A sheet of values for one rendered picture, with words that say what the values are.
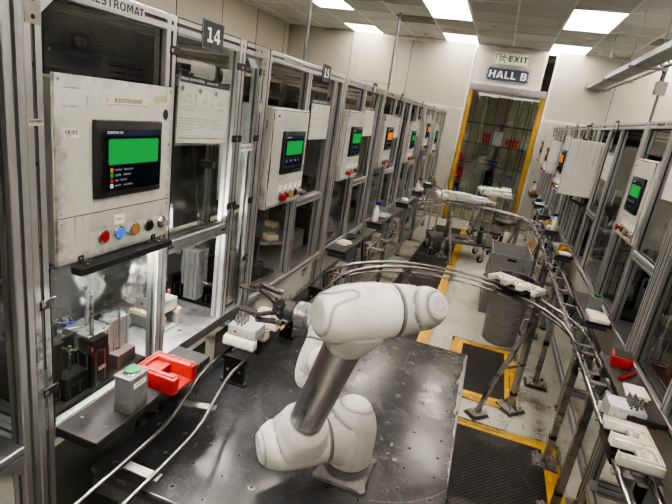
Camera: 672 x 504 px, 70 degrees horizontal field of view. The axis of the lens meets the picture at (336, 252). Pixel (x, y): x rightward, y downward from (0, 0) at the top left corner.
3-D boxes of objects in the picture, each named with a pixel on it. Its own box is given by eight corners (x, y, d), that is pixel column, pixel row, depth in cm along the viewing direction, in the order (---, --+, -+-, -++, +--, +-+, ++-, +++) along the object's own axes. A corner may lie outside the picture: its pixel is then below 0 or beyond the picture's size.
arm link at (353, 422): (379, 468, 158) (391, 412, 151) (329, 479, 150) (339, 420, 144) (358, 436, 172) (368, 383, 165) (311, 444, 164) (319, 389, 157)
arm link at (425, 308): (414, 286, 130) (370, 287, 124) (457, 277, 114) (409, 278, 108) (419, 335, 128) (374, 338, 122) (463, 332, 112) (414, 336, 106)
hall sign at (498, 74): (527, 85, 861) (530, 70, 854) (484, 80, 882) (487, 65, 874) (527, 85, 865) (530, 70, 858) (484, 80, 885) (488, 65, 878)
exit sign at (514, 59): (527, 66, 855) (530, 54, 849) (492, 62, 871) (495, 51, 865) (527, 67, 858) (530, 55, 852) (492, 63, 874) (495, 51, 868)
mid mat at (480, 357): (518, 414, 332) (519, 413, 332) (439, 390, 347) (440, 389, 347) (515, 353, 424) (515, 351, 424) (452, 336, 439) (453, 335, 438)
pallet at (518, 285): (485, 285, 340) (488, 272, 337) (496, 283, 349) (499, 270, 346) (532, 305, 314) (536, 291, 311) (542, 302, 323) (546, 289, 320)
